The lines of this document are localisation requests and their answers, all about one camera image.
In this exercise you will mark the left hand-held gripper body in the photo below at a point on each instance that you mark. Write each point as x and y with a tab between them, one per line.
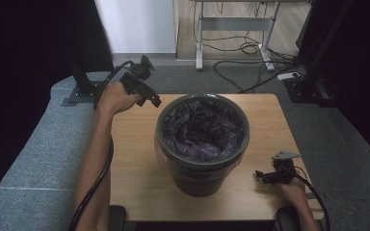
136	80

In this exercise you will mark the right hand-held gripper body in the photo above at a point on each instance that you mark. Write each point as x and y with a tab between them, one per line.
285	171

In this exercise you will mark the black plastic trash bin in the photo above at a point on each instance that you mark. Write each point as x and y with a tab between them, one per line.
199	186

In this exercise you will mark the purple plastic bag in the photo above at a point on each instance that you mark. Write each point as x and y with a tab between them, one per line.
202	150

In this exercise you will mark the person's right hand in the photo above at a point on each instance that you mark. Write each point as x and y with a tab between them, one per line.
297	192

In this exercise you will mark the person's left hand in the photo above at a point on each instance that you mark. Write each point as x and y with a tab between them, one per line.
115	97

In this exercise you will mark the black chair armrest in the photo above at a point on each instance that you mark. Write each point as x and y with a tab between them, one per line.
118	218
285	219

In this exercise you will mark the black metal stand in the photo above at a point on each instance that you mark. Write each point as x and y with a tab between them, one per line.
308	86

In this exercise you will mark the white power strip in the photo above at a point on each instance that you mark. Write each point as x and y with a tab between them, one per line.
288	76

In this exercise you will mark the black curtain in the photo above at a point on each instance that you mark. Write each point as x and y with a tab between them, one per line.
363	80
29	64

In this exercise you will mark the black stand with base plate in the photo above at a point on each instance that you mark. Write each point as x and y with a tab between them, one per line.
83	93

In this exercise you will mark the white desk frame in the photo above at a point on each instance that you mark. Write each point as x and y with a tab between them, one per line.
234	24

